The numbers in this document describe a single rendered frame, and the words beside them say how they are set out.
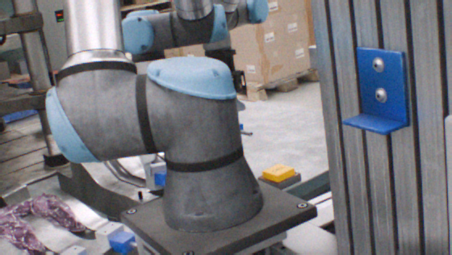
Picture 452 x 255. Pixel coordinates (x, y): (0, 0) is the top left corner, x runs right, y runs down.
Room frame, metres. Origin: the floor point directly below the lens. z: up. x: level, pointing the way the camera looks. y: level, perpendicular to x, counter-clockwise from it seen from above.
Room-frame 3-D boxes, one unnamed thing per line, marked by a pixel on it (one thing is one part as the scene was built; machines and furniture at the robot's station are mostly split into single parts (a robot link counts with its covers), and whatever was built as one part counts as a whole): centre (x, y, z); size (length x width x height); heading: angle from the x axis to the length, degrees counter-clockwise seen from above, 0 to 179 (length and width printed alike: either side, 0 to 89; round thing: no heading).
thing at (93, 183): (1.57, 0.25, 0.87); 0.50 x 0.26 x 0.14; 36
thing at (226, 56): (1.59, -0.02, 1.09); 0.09 x 0.08 x 0.12; 36
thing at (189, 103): (0.87, 0.04, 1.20); 0.13 x 0.12 x 0.14; 87
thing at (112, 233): (1.18, 0.24, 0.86); 0.13 x 0.05 x 0.05; 53
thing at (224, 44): (1.60, -0.02, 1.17); 0.08 x 0.08 x 0.05
